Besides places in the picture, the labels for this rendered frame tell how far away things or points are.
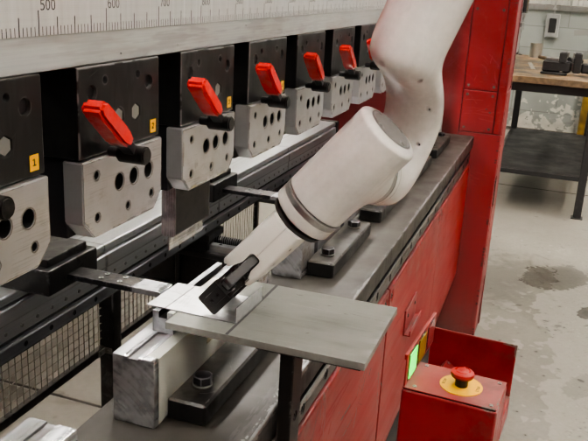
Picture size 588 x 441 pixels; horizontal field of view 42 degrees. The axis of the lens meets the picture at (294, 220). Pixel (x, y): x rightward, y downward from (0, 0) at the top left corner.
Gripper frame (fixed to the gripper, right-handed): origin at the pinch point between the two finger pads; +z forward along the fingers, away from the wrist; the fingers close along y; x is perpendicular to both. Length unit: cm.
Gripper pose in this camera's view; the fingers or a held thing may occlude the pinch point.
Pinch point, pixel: (224, 290)
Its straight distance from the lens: 104.2
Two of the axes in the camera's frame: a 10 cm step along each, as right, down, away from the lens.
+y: -3.3, 2.6, -9.1
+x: 6.8, 7.3, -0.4
